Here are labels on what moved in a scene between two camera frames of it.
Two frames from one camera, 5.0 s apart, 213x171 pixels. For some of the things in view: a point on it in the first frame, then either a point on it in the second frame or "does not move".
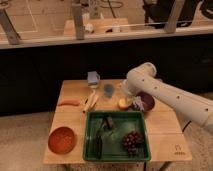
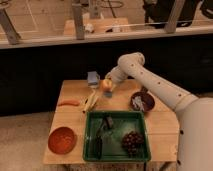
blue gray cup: (93, 78) does not move
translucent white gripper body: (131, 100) -> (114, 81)
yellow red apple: (123, 104) -> (106, 84)
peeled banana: (88, 102) does not move
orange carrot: (70, 102) does not move
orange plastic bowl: (61, 140) does not move
